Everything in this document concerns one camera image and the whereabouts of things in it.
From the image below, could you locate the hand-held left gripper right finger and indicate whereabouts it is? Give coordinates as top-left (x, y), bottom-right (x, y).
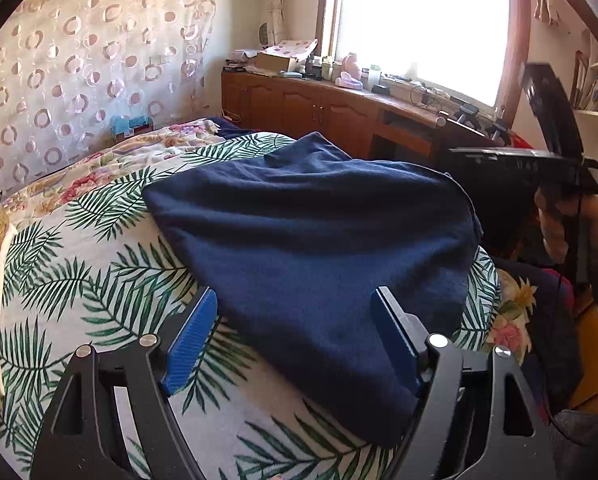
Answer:
top-left (371, 287), bottom-right (557, 480)

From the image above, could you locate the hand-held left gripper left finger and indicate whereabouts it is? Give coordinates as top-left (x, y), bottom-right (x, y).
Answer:
top-left (29, 287), bottom-right (219, 480)

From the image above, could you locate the navy blue t-shirt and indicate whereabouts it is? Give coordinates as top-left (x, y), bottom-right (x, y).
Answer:
top-left (143, 132), bottom-right (484, 448)

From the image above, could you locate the person's right hand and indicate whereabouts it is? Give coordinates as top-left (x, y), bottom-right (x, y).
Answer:
top-left (536, 192), bottom-right (598, 266)

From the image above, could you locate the palm leaf print sheet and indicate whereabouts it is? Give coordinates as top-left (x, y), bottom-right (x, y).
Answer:
top-left (0, 132), bottom-right (502, 480)

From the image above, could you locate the floral cushion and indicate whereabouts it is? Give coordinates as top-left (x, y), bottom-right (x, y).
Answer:
top-left (484, 270), bottom-right (537, 366)

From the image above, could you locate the bright window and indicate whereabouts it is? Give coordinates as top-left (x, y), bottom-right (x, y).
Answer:
top-left (329, 0), bottom-right (518, 108)

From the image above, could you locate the pink toy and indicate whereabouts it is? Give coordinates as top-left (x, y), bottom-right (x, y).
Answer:
top-left (335, 54), bottom-right (365, 90)

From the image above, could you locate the floral blanket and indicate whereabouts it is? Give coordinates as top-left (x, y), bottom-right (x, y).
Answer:
top-left (2, 119), bottom-right (230, 216)

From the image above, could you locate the wooden cabinet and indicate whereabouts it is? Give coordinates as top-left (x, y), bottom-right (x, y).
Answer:
top-left (221, 70), bottom-right (510, 161)

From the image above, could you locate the dark blue blanket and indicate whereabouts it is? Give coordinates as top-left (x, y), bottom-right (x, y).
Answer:
top-left (206, 117), bottom-right (255, 140)

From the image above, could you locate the blue toy box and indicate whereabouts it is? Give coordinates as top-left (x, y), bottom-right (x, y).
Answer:
top-left (110, 114), bottom-right (152, 138)

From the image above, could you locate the cardboard box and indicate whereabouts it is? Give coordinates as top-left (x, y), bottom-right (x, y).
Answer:
top-left (255, 40), bottom-right (319, 73)

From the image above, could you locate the circle pattern sheer curtain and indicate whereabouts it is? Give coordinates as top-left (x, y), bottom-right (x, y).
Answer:
top-left (0, 0), bottom-right (217, 196)

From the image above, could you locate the patterned window curtain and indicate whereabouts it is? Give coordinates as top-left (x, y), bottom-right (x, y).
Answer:
top-left (264, 0), bottom-right (292, 46)

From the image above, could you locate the white wall shelf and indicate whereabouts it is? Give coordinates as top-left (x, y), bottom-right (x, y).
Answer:
top-left (571, 30), bottom-right (598, 118)

